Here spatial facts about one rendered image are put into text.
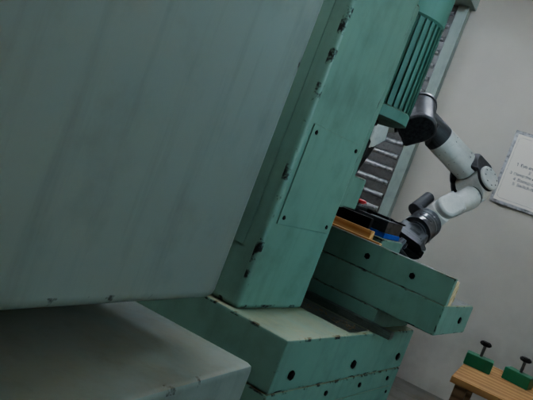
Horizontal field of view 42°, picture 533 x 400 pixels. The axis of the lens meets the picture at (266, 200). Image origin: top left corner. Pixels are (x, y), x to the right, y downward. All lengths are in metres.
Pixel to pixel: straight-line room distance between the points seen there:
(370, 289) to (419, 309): 0.11
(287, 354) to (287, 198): 0.24
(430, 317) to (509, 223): 3.12
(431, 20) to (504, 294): 3.13
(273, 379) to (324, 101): 0.44
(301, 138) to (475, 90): 3.55
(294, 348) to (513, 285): 3.42
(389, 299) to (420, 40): 0.52
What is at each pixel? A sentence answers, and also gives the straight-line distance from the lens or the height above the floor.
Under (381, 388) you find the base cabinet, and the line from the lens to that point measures 1.53.
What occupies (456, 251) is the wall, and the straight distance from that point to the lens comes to 4.47.
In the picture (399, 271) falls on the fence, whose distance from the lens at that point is 1.36.
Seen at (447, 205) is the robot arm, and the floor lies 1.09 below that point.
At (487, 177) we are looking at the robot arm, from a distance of 2.21.
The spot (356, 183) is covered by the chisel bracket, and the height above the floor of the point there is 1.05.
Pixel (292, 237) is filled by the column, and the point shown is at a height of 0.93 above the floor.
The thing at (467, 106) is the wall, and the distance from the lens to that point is 4.57.
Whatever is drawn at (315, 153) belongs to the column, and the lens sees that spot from 1.12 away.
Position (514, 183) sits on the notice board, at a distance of 4.44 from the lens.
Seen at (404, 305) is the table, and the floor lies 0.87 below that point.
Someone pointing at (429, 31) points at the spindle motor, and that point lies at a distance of 1.45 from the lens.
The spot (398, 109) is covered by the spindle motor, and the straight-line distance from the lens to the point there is 1.43.
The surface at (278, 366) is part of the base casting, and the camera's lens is 1.06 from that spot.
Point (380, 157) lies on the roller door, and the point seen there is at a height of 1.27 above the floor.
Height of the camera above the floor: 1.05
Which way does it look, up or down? 4 degrees down
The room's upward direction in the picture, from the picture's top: 21 degrees clockwise
